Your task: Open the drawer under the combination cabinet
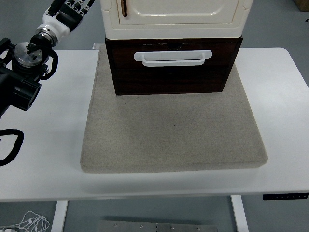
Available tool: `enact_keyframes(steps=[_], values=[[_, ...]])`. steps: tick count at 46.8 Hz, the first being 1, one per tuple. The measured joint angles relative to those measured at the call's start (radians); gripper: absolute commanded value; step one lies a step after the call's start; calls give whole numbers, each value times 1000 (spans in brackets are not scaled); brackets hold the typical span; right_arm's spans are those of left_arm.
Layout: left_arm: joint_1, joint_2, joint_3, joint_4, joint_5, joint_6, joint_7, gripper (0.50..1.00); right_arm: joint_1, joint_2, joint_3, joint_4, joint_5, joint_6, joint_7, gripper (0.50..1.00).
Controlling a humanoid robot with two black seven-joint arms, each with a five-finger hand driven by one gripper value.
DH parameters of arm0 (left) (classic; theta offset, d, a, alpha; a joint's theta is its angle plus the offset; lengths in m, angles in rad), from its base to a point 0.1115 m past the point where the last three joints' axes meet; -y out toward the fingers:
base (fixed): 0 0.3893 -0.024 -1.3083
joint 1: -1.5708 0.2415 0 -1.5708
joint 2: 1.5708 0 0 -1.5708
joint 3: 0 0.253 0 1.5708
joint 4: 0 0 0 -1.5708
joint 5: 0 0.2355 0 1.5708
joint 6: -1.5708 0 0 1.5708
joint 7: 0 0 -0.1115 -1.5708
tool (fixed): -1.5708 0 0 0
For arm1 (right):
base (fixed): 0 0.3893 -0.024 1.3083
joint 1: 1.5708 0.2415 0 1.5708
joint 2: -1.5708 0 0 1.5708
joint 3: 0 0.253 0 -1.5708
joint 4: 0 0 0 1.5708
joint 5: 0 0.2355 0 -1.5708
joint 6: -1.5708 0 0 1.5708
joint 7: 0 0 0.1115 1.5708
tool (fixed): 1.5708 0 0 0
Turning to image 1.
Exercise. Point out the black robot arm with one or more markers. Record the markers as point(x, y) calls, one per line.
point(21, 89)

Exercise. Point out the brown cardboard box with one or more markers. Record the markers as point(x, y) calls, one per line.
point(303, 4)

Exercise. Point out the grey metal plate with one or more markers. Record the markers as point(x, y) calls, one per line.
point(157, 226)

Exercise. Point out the white table leg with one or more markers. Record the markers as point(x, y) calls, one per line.
point(59, 216)
point(240, 213)

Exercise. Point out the cream plastic cabinet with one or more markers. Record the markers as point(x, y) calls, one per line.
point(173, 26)

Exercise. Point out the black table control panel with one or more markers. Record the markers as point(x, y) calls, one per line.
point(285, 196)

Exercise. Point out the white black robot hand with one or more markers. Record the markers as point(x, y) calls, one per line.
point(58, 24)

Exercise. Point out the beige fabric mat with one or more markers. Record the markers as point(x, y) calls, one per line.
point(169, 135)

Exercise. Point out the dark wooden drawer housing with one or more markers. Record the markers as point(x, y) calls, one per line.
point(108, 62)

